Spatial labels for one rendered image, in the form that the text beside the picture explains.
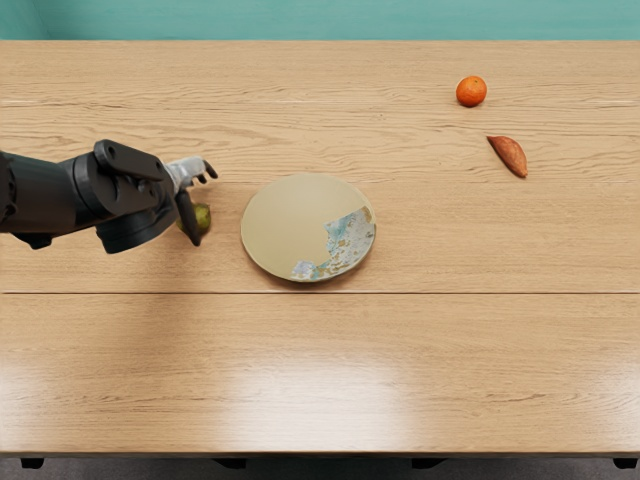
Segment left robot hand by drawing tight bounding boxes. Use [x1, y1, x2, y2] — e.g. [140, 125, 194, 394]
[163, 155, 220, 248]

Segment beige plate with printed pattern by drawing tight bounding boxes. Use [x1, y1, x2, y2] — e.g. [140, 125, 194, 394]
[240, 172, 377, 284]

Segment green pear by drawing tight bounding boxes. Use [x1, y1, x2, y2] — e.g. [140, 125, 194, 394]
[175, 202, 212, 235]

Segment orange tangerine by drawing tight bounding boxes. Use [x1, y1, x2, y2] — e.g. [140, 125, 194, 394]
[455, 75, 488, 108]

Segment reddish-brown sweet potato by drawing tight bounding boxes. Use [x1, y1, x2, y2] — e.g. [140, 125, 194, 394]
[486, 135, 529, 179]

